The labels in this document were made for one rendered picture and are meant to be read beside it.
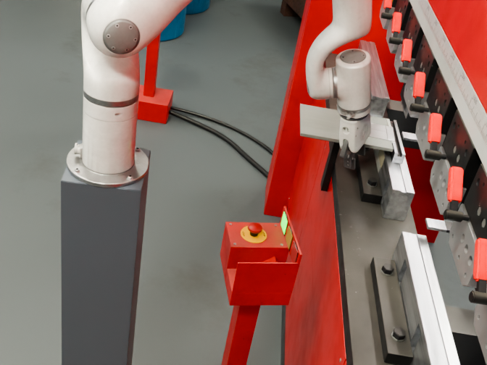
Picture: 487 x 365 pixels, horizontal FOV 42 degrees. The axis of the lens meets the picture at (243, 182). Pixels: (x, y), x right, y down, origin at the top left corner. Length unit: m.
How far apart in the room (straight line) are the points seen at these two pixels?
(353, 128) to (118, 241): 0.64
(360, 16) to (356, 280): 0.60
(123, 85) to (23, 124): 2.30
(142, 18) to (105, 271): 0.66
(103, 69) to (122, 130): 0.14
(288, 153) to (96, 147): 1.59
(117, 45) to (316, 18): 1.48
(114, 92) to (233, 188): 1.94
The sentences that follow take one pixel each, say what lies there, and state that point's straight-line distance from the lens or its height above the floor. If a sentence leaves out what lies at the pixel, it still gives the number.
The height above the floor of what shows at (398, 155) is 0.99.
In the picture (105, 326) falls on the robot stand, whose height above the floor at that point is 0.55.
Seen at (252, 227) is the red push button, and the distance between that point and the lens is 1.72.
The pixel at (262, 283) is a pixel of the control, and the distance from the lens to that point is 1.66.
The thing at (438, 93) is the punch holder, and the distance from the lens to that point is 1.46.
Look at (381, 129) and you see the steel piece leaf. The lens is 1.92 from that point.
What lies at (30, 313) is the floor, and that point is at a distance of 2.57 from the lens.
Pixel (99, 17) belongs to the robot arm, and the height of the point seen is 1.39.
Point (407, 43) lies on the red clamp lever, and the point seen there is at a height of 1.31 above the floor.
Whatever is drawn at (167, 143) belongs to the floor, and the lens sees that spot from 3.54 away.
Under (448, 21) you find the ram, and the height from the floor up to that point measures 1.43.
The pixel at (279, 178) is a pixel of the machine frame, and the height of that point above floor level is 0.22.
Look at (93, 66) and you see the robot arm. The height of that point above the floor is 1.26.
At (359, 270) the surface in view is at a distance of 1.57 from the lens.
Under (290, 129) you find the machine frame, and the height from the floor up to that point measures 0.49.
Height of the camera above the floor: 1.86
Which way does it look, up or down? 34 degrees down
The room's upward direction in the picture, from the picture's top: 11 degrees clockwise
